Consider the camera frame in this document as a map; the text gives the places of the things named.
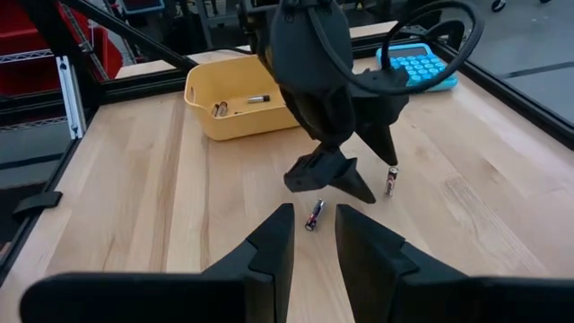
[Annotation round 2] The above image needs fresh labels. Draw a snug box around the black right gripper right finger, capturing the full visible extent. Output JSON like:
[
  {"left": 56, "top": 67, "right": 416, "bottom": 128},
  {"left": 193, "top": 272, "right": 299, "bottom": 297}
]
[{"left": 335, "top": 204, "right": 574, "bottom": 323}]

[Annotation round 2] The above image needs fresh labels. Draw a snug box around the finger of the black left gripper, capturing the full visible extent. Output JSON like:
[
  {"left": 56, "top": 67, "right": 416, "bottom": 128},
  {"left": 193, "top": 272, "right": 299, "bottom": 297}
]
[
  {"left": 353, "top": 83, "right": 410, "bottom": 166},
  {"left": 283, "top": 145, "right": 377, "bottom": 205}
]

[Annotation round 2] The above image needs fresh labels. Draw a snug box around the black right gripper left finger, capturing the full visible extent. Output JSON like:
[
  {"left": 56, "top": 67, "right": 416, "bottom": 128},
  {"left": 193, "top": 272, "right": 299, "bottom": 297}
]
[{"left": 20, "top": 203, "right": 296, "bottom": 323}]

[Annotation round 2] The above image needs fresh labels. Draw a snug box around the light blue calculator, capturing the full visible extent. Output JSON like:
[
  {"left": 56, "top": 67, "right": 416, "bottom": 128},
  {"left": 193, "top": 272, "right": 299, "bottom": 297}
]
[{"left": 375, "top": 42, "right": 459, "bottom": 93}]

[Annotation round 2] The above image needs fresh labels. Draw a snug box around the yellow plastic bin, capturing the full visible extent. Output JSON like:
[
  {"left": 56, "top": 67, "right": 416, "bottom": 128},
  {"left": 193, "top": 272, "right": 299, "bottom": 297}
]
[{"left": 183, "top": 54, "right": 300, "bottom": 142}]

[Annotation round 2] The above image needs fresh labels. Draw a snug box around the blue screen monitor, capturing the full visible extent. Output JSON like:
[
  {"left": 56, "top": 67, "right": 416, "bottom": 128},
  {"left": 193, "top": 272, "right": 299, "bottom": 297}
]
[{"left": 119, "top": 0, "right": 166, "bottom": 14}]

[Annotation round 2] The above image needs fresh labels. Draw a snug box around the red storage bin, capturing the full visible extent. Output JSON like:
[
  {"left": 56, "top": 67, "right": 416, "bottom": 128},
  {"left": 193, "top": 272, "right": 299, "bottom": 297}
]
[
  {"left": 87, "top": 24, "right": 125, "bottom": 82},
  {"left": 0, "top": 0, "right": 62, "bottom": 95}
]

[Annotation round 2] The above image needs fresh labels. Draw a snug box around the black looped gripper cable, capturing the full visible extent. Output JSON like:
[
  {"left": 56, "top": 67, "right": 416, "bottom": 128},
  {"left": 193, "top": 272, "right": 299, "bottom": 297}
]
[{"left": 309, "top": 0, "right": 486, "bottom": 96}]

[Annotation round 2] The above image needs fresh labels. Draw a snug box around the black aluminium table frame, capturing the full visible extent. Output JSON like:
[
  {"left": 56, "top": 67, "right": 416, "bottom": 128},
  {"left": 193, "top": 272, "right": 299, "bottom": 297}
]
[{"left": 0, "top": 0, "right": 574, "bottom": 288}]

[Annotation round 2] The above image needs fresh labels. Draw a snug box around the black frame clamp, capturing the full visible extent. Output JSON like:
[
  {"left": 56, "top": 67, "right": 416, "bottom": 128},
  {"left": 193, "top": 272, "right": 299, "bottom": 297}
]
[{"left": 12, "top": 190, "right": 64, "bottom": 221}]

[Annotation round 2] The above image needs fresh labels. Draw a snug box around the metal wire shelf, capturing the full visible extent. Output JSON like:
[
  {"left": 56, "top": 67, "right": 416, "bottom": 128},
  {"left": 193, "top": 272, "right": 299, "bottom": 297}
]
[{"left": 0, "top": 47, "right": 68, "bottom": 134}]

